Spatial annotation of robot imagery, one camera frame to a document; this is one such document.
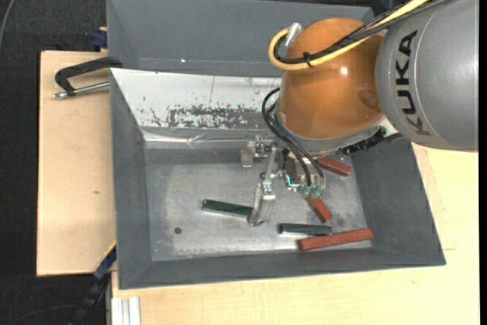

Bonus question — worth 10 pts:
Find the grey metal bin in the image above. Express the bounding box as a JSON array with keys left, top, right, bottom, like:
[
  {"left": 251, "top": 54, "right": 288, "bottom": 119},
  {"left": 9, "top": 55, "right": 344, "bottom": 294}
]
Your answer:
[{"left": 105, "top": 0, "right": 447, "bottom": 290}]

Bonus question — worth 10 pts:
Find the dark green flat block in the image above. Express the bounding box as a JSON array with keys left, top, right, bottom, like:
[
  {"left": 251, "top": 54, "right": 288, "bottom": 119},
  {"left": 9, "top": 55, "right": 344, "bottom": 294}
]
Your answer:
[
  {"left": 201, "top": 199, "right": 255, "bottom": 218},
  {"left": 278, "top": 222, "right": 333, "bottom": 237}
]

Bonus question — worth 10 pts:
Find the pale brown flat board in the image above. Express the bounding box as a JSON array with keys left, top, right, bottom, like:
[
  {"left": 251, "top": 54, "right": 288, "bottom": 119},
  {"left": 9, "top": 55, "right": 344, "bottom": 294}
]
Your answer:
[{"left": 36, "top": 50, "right": 117, "bottom": 277}]

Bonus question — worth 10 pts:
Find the red-brown flat block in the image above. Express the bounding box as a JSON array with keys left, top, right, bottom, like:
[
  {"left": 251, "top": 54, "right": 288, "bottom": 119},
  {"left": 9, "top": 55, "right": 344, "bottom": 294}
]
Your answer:
[
  {"left": 315, "top": 156, "right": 353, "bottom": 177},
  {"left": 296, "top": 227, "right": 374, "bottom": 253},
  {"left": 306, "top": 193, "right": 334, "bottom": 224}
]

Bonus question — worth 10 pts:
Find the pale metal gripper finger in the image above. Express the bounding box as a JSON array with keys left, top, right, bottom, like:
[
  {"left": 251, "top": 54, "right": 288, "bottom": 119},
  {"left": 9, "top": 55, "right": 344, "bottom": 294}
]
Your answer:
[
  {"left": 247, "top": 181, "right": 277, "bottom": 228},
  {"left": 240, "top": 135, "right": 275, "bottom": 168}
]

